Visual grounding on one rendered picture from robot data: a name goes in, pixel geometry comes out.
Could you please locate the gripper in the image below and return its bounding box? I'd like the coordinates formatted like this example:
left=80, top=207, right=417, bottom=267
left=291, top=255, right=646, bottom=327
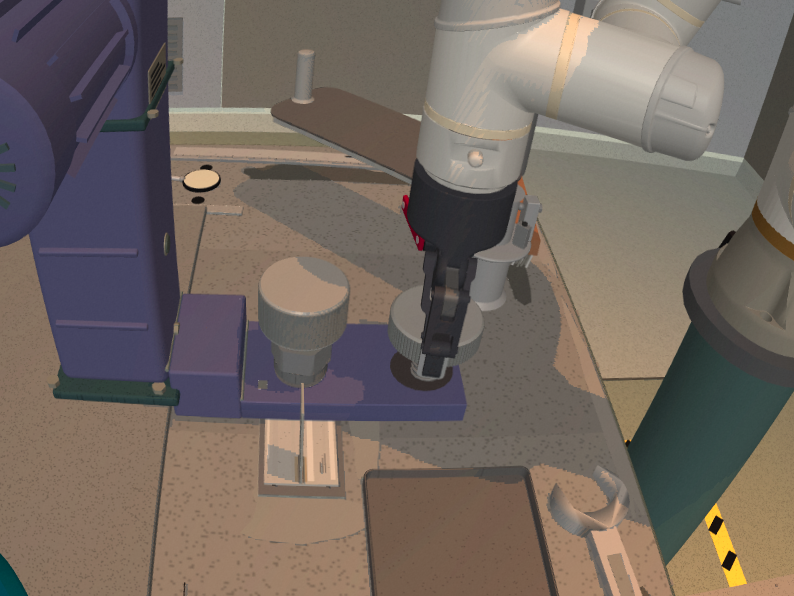
left=406, top=159, right=520, bottom=364

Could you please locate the grey knurled jack knob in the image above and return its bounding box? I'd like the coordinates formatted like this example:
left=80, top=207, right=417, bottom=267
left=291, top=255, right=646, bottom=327
left=388, top=285, right=486, bottom=381

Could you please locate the purple drive foot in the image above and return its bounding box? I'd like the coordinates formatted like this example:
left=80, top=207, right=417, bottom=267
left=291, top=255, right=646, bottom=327
left=168, top=293, right=468, bottom=423

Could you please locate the grey knurled hold-down nut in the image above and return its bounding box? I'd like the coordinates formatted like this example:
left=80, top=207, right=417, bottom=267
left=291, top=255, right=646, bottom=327
left=257, top=256, right=351, bottom=387

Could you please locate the brown shroud plate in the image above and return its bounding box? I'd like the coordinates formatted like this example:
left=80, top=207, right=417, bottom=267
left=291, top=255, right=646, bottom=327
left=270, top=86, right=426, bottom=182

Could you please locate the brown grey-rimmed tray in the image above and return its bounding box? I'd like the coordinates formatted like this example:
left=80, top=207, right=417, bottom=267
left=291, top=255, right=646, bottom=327
left=362, top=465, right=558, bottom=596

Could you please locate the grey open-end wrench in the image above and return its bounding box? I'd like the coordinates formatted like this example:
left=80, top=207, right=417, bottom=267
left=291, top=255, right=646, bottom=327
left=548, top=465, right=647, bottom=596

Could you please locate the purple agitator drive body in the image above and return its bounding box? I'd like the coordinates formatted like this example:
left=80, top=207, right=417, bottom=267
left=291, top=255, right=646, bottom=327
left=0, top=0, right=182, bottom=408

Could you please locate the teal round object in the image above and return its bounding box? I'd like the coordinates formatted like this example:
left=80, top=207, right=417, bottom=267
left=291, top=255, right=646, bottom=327
left=0, top=551, right=30, bottom=596

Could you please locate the brass nameplate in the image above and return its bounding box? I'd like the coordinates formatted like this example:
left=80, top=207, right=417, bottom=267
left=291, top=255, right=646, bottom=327
left=146, top=42, right=169, bottom=104

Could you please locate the speckled tan base plate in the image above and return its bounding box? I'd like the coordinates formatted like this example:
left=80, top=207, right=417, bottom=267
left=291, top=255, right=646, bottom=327
left=147, top=146, right=679, bottom=596

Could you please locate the grey shroud handle post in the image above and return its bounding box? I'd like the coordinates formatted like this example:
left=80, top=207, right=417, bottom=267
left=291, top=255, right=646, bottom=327
left=292, top=49, right=317, bottom=105

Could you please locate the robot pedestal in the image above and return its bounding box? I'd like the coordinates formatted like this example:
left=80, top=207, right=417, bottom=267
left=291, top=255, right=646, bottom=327
left=626, top=230, right=794, bottom=567

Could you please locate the grey wall vent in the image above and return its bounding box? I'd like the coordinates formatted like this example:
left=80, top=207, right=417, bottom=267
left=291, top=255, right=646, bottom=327
left=167, top=16, right=185, bottom=94

